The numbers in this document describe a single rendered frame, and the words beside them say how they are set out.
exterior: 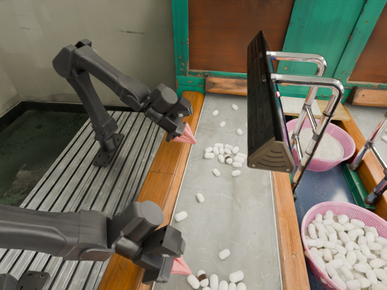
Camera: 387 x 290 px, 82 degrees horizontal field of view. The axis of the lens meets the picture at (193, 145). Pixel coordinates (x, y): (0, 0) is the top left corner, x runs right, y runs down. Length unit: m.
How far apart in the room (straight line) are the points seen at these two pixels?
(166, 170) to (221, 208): 0.22
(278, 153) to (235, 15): 0.80
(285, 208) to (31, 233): 0.60
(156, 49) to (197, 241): 1.69
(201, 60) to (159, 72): 1.01
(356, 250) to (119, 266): 0.60
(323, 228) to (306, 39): 0.76
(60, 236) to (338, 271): 0.63
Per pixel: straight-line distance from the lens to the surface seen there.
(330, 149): 1.05
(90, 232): 0.47
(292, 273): 0.65
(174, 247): 0.46
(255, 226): 0.70
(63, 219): 0.46
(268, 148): 0.38
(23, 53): 2.67
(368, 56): 1.27
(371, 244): 0.81
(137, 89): 0.74
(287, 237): 0.68
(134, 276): 0.62
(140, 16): 2.03
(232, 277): 0.61
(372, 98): 1.30
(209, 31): 1.12
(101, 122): 0.91
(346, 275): 0.73
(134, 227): 0.47
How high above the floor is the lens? 1.34
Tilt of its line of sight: 42 degrees down
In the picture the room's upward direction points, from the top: straight up
